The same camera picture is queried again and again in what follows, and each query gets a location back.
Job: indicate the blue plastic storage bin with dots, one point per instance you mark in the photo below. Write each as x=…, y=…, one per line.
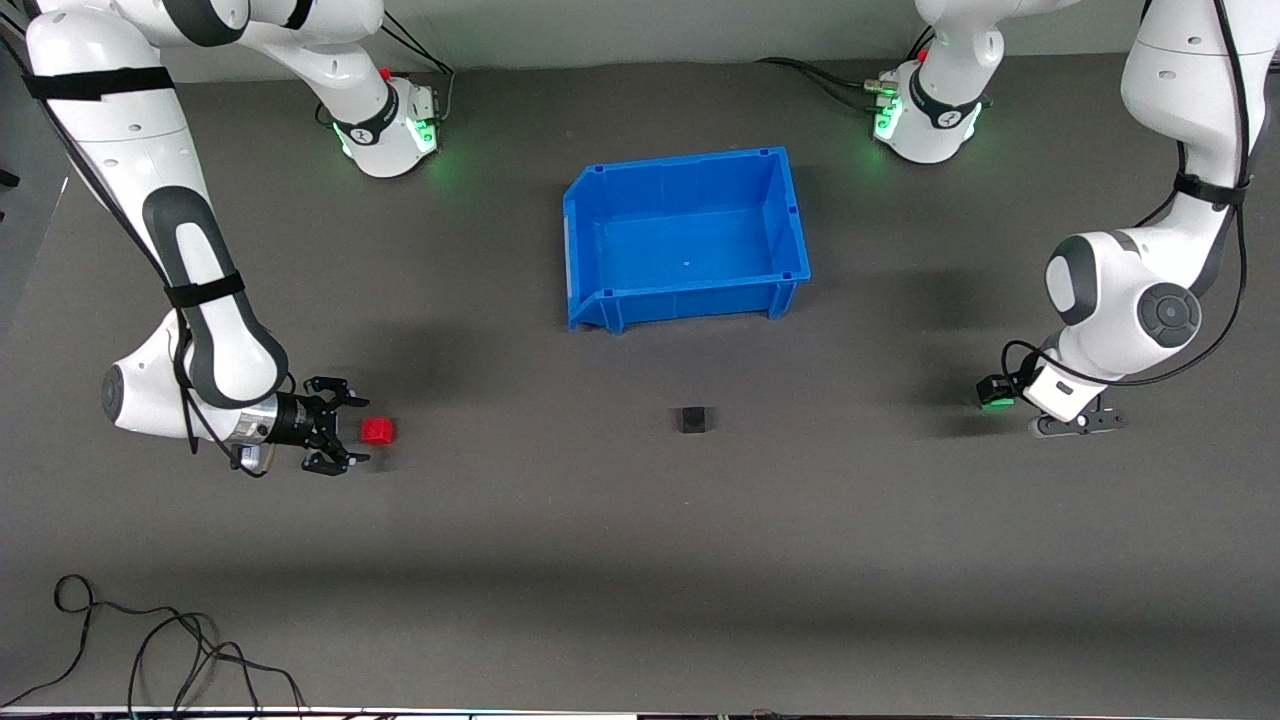
x=690, y=250

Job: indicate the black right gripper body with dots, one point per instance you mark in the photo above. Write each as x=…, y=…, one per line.
x=297, y=419

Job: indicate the small black cube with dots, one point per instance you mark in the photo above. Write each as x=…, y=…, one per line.
x=694, y=420

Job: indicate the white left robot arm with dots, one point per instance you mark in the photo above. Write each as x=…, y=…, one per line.
x=1130, y=300

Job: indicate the small green cube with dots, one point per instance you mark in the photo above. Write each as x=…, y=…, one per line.
x=997, y=404

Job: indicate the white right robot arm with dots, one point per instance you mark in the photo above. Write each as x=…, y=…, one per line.
x=120, y=150

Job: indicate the small red cube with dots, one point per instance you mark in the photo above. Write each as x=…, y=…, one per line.
x=378, y=431

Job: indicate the dark grey table mat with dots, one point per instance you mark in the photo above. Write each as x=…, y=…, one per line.
x=640, y=520

